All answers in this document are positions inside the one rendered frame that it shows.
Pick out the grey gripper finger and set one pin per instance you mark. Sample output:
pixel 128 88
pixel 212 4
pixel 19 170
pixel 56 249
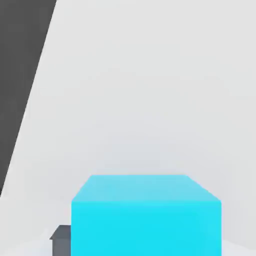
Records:
pixel 62 242

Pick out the small cyan cube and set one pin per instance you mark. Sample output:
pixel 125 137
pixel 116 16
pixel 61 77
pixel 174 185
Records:
pixel 146 224

